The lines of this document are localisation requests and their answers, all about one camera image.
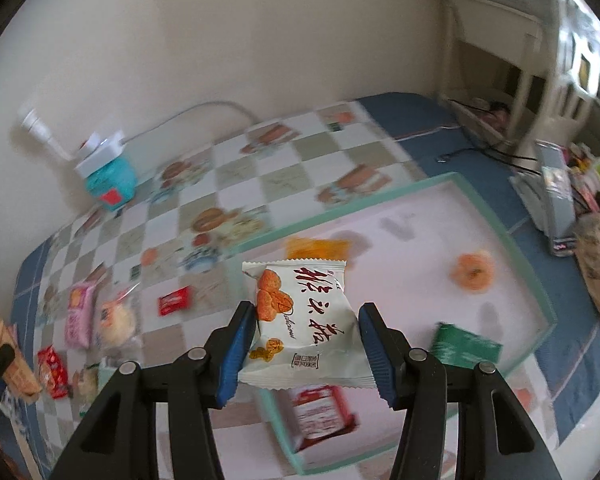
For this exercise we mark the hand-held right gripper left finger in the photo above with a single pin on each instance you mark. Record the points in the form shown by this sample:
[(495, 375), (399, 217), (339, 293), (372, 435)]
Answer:
[(235, 355)]

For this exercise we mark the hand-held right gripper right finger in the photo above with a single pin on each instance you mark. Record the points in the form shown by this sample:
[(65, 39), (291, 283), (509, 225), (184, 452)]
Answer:
[(377, 355)]

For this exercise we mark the orange striped snack packet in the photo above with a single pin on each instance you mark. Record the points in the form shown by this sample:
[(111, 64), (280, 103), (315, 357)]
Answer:
[(24, 380)]

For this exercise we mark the white snack packet orange print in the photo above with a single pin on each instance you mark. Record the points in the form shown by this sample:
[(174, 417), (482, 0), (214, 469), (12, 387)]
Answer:
[(305, 320)]

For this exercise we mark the green snack packet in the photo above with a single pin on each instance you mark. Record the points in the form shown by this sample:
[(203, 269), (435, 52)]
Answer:
[(460, 347)]

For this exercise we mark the red and white snack packet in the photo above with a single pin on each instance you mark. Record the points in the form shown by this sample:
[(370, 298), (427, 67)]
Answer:
[(320, 415)]

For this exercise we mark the pink snack packet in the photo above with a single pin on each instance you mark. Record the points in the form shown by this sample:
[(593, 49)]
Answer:
[(80, 315)]

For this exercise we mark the orange yellow snack packet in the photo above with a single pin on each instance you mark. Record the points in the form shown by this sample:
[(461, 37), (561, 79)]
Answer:
[(317, 248)]

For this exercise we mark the teal shallow cardboard box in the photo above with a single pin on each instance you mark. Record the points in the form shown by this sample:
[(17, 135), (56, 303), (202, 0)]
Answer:
[(430, 240)]

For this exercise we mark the round yellow cake packet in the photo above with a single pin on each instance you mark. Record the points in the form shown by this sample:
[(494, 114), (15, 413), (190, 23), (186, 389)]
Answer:
[(472, 270)]

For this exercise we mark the small red packet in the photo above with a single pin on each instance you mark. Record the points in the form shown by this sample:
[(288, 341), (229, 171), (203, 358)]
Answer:
[(175, 301)]

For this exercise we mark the small white packet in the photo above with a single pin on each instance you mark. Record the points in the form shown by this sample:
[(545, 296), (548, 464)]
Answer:
[(86, 384)]

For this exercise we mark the bun in clear wrapper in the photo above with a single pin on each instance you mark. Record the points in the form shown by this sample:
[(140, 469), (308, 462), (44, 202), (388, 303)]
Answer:
[(116, 320)]

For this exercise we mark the teal cube box red label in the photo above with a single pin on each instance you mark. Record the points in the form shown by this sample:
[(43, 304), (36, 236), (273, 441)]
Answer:
[(112, 182)]

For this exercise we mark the white phone stand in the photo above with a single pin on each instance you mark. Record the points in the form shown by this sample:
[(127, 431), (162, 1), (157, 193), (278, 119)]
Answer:
[(530, 195)]

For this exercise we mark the white power strip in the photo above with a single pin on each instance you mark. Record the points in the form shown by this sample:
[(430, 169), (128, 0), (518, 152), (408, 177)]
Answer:
[(100, 157)]

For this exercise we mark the smartphone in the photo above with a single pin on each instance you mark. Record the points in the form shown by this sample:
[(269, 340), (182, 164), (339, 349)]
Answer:
[(557, 200)]

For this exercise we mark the white side table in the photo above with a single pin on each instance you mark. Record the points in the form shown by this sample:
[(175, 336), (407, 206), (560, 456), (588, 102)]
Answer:
[(490, 15)]

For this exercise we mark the white wooden chair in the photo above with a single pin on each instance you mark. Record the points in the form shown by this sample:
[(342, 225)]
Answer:
[(570, 50)]

